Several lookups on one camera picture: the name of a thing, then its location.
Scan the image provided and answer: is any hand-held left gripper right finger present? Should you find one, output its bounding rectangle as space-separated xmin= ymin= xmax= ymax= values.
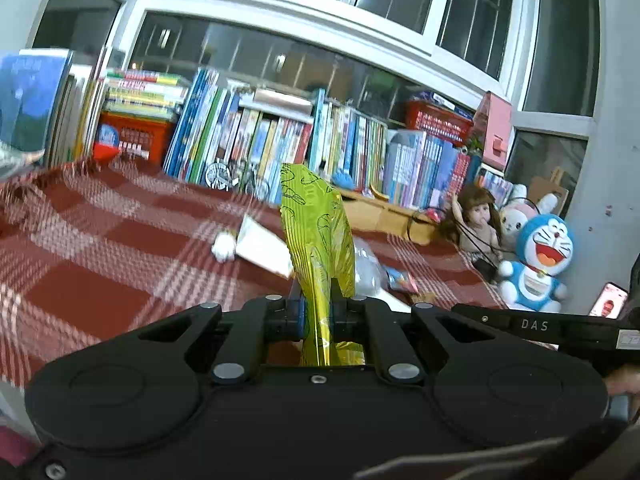
xmin=332 ymin=298 xmax=507 ymax=387

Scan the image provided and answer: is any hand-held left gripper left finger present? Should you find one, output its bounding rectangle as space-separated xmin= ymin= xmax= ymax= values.
xmin=136 ymin=296 xmax=307 ymax=387

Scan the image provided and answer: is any white cardboard box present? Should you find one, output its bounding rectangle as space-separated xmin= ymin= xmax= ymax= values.
xmin=234 ymin=214 xmax=297 ymax=279

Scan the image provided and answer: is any yellow-green foil wrapper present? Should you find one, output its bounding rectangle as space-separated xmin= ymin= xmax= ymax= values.
xmin=279 ymin=162 xmax=369 ymax=369

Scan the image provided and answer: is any person's right hand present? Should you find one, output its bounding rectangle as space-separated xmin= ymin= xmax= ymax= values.
xmin=604 ymin=366 xmax=640 ymax=411

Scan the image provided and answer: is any smartphone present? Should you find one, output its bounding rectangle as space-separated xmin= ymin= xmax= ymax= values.
xmin=587 ymin=282 xmax=629 ymax=319

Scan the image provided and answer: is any clear plastic bag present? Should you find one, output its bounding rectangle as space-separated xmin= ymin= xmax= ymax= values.
xmin=352 ymin=238 xmax=390 ymax=297

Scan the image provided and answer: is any colourful snack packet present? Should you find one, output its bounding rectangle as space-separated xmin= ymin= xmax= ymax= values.
xmin=384 ymin=267 xmax=420 ymax=294

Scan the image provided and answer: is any blue robot cat plush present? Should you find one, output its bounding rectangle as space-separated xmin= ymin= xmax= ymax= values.
xmin=497 ymin=213 xmax=576 ymax=314

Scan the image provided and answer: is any crumpled white tissue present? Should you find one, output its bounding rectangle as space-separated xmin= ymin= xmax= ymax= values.
xmin=211 ymin=231 xmax=239 ymax=264

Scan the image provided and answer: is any small black device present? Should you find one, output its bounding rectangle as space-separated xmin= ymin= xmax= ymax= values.
xmin=472 ymin=257 xmax=499 ymax=282

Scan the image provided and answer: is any wooden drawer unit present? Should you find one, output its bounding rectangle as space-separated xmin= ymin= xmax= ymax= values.
xmin=332 ymin=186 xmax=442 ymax=247

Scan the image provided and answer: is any white rabbit plush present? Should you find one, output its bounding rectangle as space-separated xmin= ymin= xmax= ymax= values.
xmin=499 ymin=184 xmax=559 ymax=242

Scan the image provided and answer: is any wooden easel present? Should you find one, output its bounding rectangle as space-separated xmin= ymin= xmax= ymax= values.
xmin=528 ymin=167 xmax=570 ymax=207

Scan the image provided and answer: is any brown-haired doll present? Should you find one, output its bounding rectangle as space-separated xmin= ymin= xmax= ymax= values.
xmin=439 ymin=184 xmax=505 ymax=262

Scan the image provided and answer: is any silver bicycle model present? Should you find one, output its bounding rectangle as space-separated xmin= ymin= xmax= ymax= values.
xmin=204 ymin=159 xmax=272 ymax=206

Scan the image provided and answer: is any row of upright books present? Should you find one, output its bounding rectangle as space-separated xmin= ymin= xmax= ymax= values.
xmin=163 ymin=66 xmax=483 ymax=211

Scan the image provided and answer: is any red white plaid blanket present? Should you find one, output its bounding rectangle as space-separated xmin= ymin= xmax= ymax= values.
xmin=0 ymin=157 xmax=561 ymax=411

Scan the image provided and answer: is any tan flat box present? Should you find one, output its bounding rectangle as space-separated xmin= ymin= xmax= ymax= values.
xmin=238 ymin=88 xmax=314 ymax=117

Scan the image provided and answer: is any pink box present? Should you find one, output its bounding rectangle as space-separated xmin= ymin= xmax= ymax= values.
xmin=471 ymin=91 xmax=514 ymax=172

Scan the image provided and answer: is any red plastic basket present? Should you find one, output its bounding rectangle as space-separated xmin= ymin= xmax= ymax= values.
xmin=96 ymin=111 xmax=174 ymax=164
xmin=404 ymin=99 xmax=474 ymax=147

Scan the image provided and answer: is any blue and red cap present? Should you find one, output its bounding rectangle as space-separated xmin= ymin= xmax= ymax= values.
xmin=92 ymin=124 xmax=122 ymax=163

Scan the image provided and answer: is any stack of flat books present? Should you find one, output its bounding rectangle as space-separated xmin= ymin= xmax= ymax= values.
xmin=101 ymin=69 xmax=190 ymax=122

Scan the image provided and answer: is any black cable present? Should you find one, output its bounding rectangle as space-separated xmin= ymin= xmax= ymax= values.
xmin=406 ymin=191 xmax=546 ymax=273

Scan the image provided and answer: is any white window frame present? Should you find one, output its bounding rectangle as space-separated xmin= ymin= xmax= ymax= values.
xmin=0 ymin=0 xmax=613 ymax=141

